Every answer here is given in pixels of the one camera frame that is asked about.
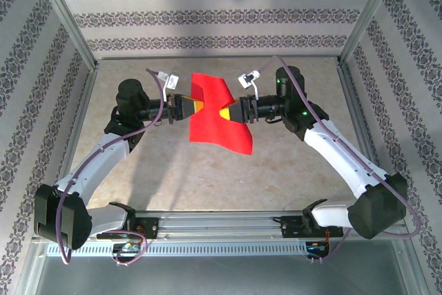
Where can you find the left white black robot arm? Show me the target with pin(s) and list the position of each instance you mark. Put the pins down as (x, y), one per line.
(103, 157)

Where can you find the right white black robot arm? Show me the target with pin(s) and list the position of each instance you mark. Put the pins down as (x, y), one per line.
(338, 153)

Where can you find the grey metal panel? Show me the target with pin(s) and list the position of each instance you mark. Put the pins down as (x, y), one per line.
(221, 277)

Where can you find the aluminium table edge rail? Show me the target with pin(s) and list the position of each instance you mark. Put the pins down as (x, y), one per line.
(217, 57)
(364, 136)
(74, 136)

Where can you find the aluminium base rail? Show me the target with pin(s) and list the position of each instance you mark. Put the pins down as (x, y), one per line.
(221, 226)

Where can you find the aluminium frame post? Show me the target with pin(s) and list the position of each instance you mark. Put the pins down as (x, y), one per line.
(411, 267)
(369, 15)
(64, 15)
(27, 274)

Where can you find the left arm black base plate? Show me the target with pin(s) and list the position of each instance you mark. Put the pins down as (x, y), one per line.
(150, 227)

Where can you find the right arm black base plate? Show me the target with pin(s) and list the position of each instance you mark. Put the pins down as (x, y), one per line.
(291, 227)

